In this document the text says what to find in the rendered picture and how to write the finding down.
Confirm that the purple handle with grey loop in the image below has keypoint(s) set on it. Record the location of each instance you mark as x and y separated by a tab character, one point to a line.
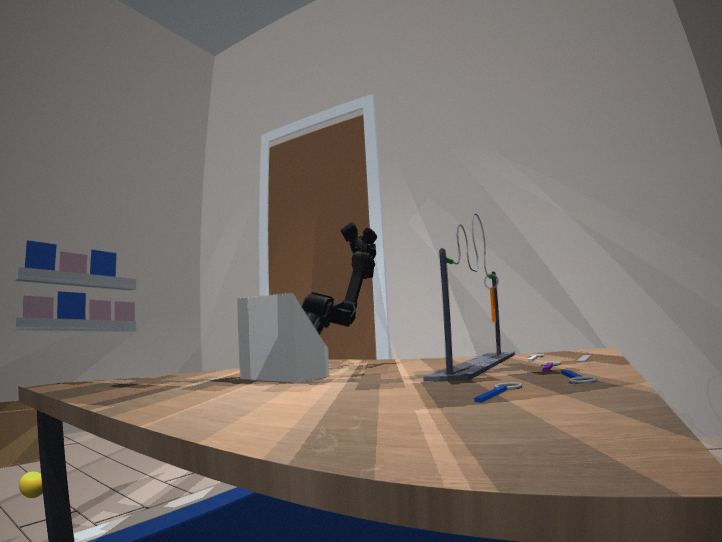
548	365

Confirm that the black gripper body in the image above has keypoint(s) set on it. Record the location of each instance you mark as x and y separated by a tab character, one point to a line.
349	232

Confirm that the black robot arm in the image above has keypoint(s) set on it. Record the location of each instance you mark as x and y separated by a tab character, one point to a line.
319	308

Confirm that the grey ring with blue handle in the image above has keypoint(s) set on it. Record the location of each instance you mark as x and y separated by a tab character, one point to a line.
500	388
574	377

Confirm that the orange handle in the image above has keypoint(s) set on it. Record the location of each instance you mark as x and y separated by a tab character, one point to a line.
492	296

